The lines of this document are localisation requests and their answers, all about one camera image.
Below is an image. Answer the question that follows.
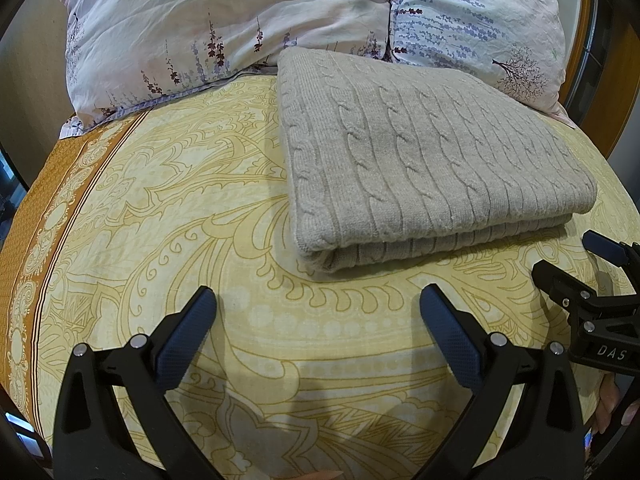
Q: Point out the pink floral pillow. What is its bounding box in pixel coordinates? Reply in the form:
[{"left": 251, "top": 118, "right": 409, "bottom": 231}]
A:
[{"left": 59, "top": 0, "right": 401, "bottom": 140}]

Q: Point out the beige cable knit sweater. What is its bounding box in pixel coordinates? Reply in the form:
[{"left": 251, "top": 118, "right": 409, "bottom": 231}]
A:
[{"left": 276, "top": 47, "right": 598, "bottom": 275}]

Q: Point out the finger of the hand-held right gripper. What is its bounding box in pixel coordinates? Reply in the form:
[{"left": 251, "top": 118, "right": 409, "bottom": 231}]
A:
[
  {"left": 531, "top": 260, "right": 640, "bottom": 313},
  {"left": 582, "top": 230, "right": 640, "bottom": 271}
]

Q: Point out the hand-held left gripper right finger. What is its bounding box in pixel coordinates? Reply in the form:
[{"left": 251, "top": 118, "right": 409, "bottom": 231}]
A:
[{"left": 419, "top": 282, "right": 586, "bottom": 480}]

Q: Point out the wooden bed frame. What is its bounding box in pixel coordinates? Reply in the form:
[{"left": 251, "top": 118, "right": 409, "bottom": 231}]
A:
[{"left": 547, "top": 0, "right": 640, "bottom": 161}]

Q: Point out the yellow orange patterned bed sheet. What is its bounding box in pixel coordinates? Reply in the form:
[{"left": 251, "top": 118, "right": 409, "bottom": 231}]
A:
[{"left": 0, "top": 67, "right": 640, "bottom": 480}]

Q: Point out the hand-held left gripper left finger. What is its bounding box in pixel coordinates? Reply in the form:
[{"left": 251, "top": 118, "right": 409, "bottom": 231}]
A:
[{"left": 50, "top": 285, "right": 236, "bottom": 480}]

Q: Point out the pale blue floral pillow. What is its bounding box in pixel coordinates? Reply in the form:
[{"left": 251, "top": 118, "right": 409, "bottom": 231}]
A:
[{"left": 387, "top": 0, "right": 576, "bottom": 121}]

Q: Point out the person's right hand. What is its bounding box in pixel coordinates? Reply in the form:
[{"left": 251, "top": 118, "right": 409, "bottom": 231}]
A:
[{"left": 585, "top": 374, "right": 640, "bottom": 443}]

